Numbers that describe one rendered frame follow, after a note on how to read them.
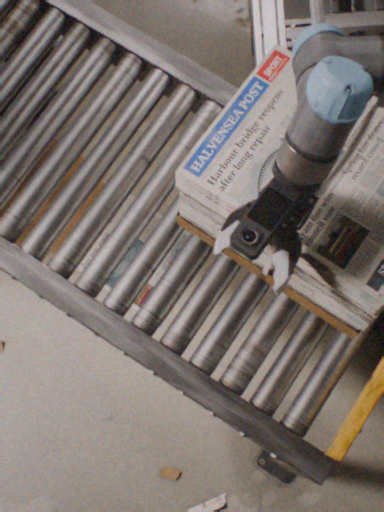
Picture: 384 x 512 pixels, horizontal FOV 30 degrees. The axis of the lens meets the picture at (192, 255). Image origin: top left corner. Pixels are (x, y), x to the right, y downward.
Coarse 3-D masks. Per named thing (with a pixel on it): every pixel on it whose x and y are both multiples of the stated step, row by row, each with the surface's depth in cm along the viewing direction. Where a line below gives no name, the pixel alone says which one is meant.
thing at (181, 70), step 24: (48, 0) 150; (72, 0) 150; (72, 24) 153; (96, 24) 148; (120, 24) 148; (120, 48) 148; (144, 48) 146; (168, 48) 146; (144, 72) 152; (168, 72) 145; (192, 72) 144; (168, 96) 155; (216, 96) 143
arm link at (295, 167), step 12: (276, 156) 96; (288, 156) 93; (300, 156) 91; (288, 168) 93; (300, 168) 92; (312, 168) 92; (324, 168) 93; (300, 180) 94; (312, 180) 94; (324, 180) 95
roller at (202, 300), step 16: (224, 256) 135; (208, 272) 135; (224, 272) 134; (208, 288) 133; (224, 288) 134; (192, 304) 133; (208, 304) 133; (176, 320) 132; (192, 320) 132; (176, 336) 131; (192, 336) 132; (176, 352) 131
